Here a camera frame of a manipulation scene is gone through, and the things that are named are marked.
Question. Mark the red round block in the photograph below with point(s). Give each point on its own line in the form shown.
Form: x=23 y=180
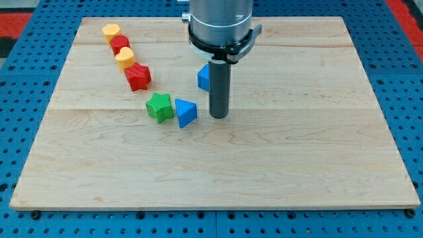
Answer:
x=118 y=42

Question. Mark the red star block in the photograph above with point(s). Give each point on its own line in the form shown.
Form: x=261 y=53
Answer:
x=138 y=76

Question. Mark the blue cube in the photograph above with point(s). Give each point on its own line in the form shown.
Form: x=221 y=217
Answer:
x=203 y=78

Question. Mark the yellow round block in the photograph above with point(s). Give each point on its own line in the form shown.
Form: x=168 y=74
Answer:
x=111 y=30

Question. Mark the green star block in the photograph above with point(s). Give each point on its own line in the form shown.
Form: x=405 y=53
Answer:
x=159 y=107

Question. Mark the blue triangular prism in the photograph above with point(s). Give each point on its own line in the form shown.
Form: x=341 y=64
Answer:
x=186 y=112

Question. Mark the wooden board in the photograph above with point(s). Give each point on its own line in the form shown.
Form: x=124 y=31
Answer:
x=304 y=129

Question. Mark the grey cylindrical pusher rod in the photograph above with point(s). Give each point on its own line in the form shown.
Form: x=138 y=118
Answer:
x=219 y=89

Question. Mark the yellow heart block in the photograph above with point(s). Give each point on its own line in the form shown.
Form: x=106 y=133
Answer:
x=125 y=58

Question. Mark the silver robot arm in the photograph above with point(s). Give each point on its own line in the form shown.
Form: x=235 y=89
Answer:
x=219 y=22

